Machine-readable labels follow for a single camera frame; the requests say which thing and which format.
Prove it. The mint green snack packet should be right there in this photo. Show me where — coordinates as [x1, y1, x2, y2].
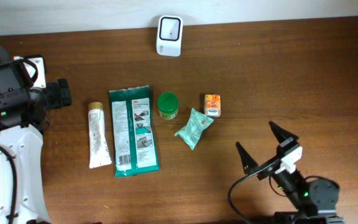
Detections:
[175, 108, 214, 150]

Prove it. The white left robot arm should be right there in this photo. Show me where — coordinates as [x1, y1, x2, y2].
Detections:
[0, 55, 72, 223]

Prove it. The green wipes package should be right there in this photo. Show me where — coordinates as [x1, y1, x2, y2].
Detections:
[109, 85, 159, 177]

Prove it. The orange tissue pack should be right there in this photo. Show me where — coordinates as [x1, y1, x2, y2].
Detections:
[204, 95, 221, 117]

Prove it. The green lidded jar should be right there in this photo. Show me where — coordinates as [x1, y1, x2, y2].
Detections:
[157, 92, 179, 119]

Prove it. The white cream tube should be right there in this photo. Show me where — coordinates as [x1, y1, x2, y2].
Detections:
[88, 102, 112, 169]

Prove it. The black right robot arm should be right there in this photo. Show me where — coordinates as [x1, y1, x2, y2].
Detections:
[227, 121, 344, 223]

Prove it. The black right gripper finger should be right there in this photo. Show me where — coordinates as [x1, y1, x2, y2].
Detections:
[236, 142, 259, 174]
[268, 121, 299, 144]

